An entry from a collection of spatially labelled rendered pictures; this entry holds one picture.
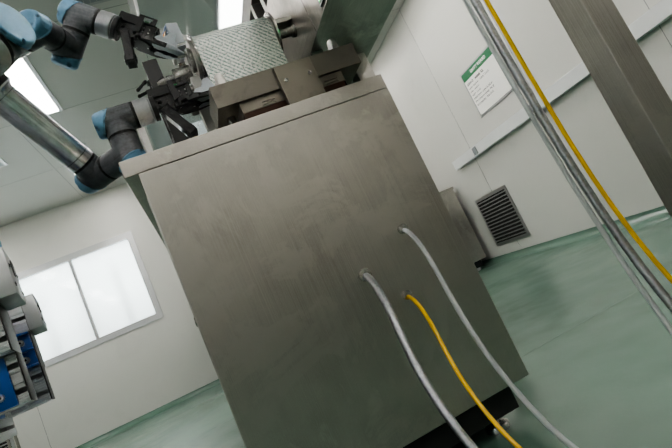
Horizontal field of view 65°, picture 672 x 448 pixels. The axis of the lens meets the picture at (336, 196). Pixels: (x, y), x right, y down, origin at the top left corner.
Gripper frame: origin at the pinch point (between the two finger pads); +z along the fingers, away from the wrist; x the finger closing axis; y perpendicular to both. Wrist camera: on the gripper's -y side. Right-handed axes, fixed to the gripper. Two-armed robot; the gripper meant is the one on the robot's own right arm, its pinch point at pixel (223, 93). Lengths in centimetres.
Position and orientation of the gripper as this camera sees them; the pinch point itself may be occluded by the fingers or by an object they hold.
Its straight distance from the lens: 157.8
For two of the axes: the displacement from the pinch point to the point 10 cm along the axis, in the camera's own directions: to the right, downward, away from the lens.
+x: -2.0, 2.6, 9.5
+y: -4.1, -9.0, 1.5
